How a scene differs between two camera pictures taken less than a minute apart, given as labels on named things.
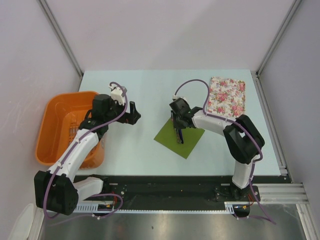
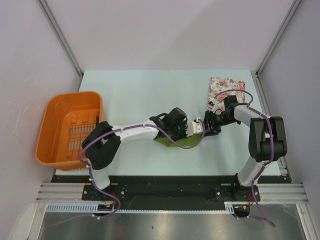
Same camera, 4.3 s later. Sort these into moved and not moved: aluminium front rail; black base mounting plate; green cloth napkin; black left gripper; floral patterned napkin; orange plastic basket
Moved: black left gripper; green cloth napkin
Not moved: orange plastic basket; floral patterned napkin; aluminium front rail; black base mounting plate
